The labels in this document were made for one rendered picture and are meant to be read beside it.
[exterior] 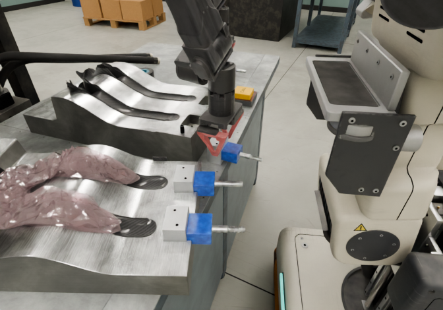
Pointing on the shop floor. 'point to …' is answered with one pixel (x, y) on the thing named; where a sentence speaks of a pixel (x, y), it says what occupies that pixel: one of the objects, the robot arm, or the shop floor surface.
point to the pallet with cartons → (123, 2)
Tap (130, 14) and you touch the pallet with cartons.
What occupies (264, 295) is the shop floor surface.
